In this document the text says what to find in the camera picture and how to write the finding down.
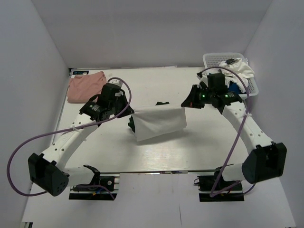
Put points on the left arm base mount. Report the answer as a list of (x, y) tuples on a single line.
[(104, 189)]

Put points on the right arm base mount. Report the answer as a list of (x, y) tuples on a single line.
[(205, 183)]

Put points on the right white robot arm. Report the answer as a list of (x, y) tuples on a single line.
[(266, 159)]

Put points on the black label sticker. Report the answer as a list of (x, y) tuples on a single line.
[(80, 72)]

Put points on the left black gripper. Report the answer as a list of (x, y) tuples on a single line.
[(122, 97)]

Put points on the white and green t shirt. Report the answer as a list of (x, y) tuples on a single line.
[(152, 121)]

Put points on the folded pink t shirt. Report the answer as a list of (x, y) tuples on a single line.
[(82, 87)]

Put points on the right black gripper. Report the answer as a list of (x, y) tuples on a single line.
[(191, 100)]

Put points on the plain white t shirt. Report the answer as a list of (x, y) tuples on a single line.
[(238, 66)]

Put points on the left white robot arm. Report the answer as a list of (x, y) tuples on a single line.
[(48, 170)]

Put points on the blue t shirt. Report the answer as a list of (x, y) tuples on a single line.
[(233, 87)]

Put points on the white plastic basket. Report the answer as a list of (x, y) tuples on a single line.
[(239, 76)]

